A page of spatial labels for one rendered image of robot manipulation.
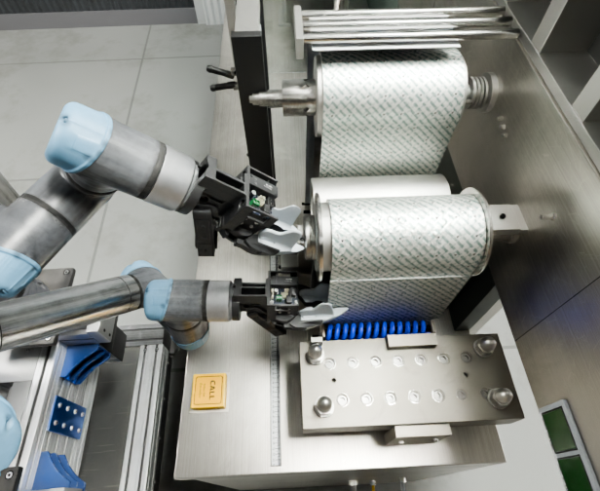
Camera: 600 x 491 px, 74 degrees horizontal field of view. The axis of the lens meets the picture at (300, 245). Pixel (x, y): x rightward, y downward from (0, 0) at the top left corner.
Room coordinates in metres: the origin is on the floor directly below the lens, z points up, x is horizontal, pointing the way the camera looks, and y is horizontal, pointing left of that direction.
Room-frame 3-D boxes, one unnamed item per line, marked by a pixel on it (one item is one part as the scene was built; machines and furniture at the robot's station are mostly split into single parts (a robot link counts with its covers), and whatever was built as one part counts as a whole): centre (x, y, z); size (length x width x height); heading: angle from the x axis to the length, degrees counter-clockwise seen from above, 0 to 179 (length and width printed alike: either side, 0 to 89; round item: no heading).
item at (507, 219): (0.39, -0.33, 1.28); 0.06 x 0.05 x 0.02; 93
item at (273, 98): (0.62, 0.06, 1.33); 0.06 x 0.03 x 0.03; 93
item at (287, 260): (0.41, 0.01, 1.05); 0.06 x 0.05 x 0.31; 93
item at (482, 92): (0.64, -0.31, 1.33); 0.07 x 0.07 x 0.07; 3
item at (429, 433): (0.11, -0.22, 0.96); 0.10 x 0.03 x 0.11; 93
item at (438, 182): (0.50, -0.15, 1.17); 0.26 x 0.12 x 0.12; 93
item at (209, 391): (0.20, 0.19, 0.91); 0.07 x 0.07 x 0.02; 3
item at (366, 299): (0.32, -0.17, 1.12); 0.23 x 0.01 x 0.18; 92
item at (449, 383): (0.20, -0.20, 1.00); 0.40 x 0.16 x 0.06; 93
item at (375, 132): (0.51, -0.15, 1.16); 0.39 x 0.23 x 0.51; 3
